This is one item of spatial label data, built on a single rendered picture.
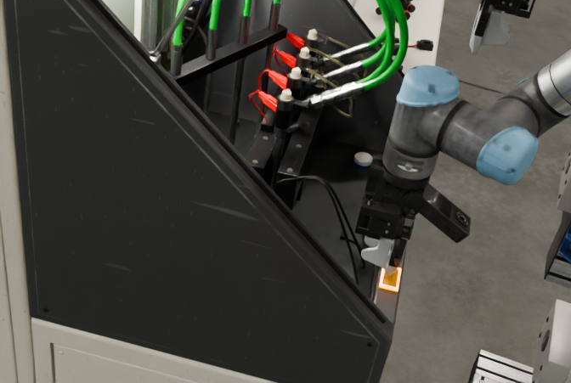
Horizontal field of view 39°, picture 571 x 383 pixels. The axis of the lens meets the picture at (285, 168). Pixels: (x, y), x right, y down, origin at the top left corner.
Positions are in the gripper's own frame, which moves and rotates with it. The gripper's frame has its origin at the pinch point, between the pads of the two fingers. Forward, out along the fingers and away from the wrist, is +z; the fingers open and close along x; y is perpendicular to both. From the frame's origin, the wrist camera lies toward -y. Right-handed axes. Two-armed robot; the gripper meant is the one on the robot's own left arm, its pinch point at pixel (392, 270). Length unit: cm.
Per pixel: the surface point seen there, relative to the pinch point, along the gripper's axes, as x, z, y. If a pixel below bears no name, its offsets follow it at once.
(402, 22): -21.1, -31.8, 7.6
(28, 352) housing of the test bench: 13, 27, 57
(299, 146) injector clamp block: -25.7, -1.0, 20.6
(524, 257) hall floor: -131, 97, -54
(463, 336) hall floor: -86, 97, -34
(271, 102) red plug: -23.1, -10.7, 26.6
